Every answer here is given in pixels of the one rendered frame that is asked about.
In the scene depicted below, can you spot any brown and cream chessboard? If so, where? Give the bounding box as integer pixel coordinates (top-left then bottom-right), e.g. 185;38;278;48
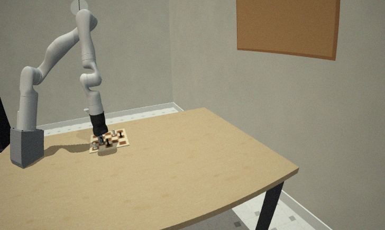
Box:
89;129;129;154

